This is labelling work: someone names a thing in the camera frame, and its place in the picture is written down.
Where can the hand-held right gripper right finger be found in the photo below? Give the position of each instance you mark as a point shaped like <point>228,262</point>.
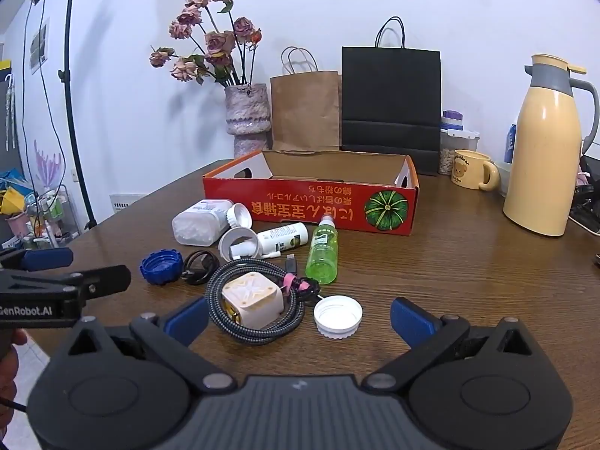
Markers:
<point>410,321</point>

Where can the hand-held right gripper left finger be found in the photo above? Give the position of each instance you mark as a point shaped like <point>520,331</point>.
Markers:
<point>187,321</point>

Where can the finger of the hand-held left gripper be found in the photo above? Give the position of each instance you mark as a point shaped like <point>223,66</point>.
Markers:
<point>105,279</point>
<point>49,258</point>

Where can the cream cube charger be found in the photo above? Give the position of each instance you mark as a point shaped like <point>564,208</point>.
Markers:
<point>251,297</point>

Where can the small white ribbed cap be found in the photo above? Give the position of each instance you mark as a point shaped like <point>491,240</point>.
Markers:
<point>240,215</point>

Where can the red cardboard box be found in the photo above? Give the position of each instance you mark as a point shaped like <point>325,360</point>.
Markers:
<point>304,201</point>

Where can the person's left hand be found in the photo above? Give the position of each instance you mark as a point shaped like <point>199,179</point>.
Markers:
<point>9,375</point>

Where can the metal storage rack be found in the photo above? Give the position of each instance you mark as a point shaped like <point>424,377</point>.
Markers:
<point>51,215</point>

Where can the colourful paper packets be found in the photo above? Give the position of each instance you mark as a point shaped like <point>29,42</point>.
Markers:
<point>14,197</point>

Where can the wide white screw lid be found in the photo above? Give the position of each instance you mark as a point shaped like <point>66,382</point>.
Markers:
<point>337,315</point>

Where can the purple flower decoration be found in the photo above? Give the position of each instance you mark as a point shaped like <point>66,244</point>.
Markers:
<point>47,164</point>

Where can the white plastic packet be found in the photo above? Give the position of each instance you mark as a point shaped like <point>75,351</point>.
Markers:
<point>197,225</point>

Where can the green spray bottle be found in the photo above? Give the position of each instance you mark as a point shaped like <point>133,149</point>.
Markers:
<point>321,258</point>

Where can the white bottle green label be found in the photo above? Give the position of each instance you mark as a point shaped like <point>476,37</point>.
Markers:
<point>281,239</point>

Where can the yellow bear mug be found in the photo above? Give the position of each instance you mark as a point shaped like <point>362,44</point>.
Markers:
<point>468,171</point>

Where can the clear plastic food container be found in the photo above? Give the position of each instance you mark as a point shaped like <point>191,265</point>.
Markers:
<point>457,143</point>

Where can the black light stand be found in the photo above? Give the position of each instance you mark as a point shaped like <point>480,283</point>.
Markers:
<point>70,56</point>

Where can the yellow thermos jug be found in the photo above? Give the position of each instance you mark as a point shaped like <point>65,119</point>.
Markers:
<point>539,159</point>

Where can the purple lidded container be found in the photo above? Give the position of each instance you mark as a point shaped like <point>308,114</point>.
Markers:
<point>452,117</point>

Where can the black device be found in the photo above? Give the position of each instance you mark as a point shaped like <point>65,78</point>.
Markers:
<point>586,197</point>

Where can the purple speckled vase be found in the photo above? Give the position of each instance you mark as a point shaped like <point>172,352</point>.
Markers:
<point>246,112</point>

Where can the black paper bag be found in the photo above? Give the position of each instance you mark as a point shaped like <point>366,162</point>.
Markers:
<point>389,103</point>

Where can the brown paper bag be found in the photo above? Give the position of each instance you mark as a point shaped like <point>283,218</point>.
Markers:
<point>304,112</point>

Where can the dried pink roses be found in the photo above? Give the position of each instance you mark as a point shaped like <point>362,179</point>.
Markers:
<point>218,44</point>

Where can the white wall socket strip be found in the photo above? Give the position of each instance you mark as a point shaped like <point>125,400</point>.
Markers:
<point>126,200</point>

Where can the wall picture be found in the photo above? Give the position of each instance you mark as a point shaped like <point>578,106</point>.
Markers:
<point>40,47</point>

